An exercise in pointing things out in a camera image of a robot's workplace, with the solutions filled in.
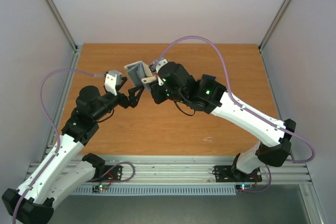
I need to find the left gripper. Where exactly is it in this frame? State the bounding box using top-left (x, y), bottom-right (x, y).
top-left (92, 84), bottom-right (144, 121)

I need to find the beige card holder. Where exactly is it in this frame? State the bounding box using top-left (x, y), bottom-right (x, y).
top-left (124, 61), bottom-right (157, 92)

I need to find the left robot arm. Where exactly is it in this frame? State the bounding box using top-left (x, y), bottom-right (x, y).
top-left (2, 74), bottom-right (144, 223)

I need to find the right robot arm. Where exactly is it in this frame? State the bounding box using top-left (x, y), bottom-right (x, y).
top-left (150, 59), bottom-right (296, 181)

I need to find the dark blue wallet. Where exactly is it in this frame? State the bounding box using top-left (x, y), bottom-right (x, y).
top-left (202, 74), bottom-right (216, 80)

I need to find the left circuit board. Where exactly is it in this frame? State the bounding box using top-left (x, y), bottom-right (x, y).
top-left (92, 184), bottom-right (109, 193)

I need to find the circuit board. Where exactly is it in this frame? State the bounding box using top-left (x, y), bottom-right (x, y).
top-left (92, 184), bottom-right (109, 193)
top-left (236, 184), bottom-right (254, 191)

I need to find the right circuit board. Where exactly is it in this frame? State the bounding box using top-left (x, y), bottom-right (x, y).
top-left (236, 184), bottom-right (254, 191)

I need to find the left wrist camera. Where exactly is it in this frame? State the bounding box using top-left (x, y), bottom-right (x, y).
top-left (104, 70), bottom-right (122, 96)

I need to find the aluminium rail base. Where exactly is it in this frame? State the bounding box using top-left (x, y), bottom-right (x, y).
top-left (26, 154), bottom-right (313, 185)

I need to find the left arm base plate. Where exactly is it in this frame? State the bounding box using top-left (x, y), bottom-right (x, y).
top-left (88, 165), bottom-right (123, 182)

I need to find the grey slotted cable duct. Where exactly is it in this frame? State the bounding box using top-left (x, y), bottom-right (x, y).
top-left (72, 185), bottom-right (236, 197)

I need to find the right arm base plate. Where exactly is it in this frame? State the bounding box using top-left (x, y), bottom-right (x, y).
top-left (212, 165), bottom-right (262, 183)

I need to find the left aluminium frame post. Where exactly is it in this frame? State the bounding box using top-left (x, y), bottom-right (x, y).
top-left (45, 0), bottom-right (78, 52)

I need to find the aluminium frame post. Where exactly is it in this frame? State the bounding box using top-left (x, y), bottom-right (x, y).
top-left (258, 0), bottom-right (293, 52)
top-left (45, 0), bottom-right (78, 52)

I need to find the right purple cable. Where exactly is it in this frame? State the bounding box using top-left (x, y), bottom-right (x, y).
top-left (156, 35), bottom-right (316, 193)

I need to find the right aluminium frame post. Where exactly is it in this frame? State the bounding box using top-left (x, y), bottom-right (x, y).
top-left (258, 0), bottom-right (293, 52)

